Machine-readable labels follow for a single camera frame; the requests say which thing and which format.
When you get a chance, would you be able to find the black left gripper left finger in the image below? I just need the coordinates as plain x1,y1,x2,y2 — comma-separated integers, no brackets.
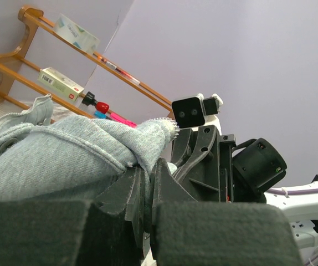
0,167,145,265

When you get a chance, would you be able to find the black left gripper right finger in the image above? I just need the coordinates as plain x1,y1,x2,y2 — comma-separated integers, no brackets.
150,158,302,265

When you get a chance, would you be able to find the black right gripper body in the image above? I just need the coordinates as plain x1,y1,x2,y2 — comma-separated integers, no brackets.
171,125,236,202

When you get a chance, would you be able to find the grey zip-up jacket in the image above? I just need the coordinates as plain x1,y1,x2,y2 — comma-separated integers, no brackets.
0,95,179,201

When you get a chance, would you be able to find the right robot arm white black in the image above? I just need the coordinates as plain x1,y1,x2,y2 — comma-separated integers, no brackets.
171,125,318,265

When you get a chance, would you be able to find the pink highlighter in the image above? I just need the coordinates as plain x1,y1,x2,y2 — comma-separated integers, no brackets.
110,112,137,128

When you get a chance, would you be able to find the blue black highlighter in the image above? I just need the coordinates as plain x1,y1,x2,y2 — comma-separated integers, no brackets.
94,111,106,119

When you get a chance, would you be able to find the red pen on top shelf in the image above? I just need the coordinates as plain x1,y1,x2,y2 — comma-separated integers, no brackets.
98,56,140,85

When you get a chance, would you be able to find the white green small box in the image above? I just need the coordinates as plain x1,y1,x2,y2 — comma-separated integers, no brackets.
38,67,84,102

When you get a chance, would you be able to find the clear tape roll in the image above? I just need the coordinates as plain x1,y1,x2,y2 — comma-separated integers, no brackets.
53,14,100,55

